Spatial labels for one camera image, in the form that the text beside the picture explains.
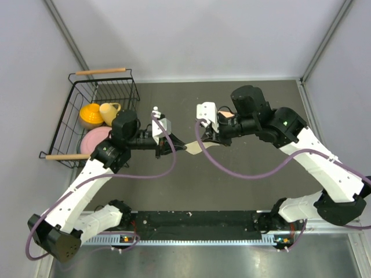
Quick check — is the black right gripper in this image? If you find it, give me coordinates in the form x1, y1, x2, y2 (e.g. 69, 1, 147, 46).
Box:
201, 115, 257, 147

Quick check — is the cream letter paper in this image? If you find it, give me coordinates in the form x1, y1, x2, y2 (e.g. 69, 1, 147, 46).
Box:
185, 141, 220, 155

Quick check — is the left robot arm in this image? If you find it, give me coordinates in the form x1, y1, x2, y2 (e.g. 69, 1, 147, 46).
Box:
25, 109, 187, 262

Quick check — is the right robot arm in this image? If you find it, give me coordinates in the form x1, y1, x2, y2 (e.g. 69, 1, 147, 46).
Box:
196, 85, 370, 232

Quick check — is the yellow mug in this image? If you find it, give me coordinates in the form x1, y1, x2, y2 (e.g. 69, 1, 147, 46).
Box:
99, 103, 121, 127

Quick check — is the pink plate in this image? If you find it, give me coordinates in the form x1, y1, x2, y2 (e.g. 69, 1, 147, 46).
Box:
80, 126, 112, 155

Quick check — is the orange bowl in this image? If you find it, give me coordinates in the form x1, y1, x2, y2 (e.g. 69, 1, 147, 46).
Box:
79, 103, 104, 130

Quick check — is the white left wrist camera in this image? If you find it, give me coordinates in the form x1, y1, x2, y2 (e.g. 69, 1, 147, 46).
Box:
151, 109, 172, 145

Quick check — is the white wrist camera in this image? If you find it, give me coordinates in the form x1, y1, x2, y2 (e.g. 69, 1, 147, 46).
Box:
196, 102, 219, 133
151, 109, 172, 145

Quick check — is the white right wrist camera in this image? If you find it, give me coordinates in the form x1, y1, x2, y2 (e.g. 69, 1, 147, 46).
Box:
196, 102, 219, 133

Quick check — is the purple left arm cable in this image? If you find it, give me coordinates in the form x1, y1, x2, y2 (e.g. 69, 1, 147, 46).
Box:
25, 114, 177, 261

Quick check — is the black wire basket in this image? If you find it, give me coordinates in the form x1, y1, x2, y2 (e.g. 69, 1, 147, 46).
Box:
39, 68, 140, 169

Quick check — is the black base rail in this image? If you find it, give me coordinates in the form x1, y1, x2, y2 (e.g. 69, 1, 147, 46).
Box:
83, 210, 308, 247

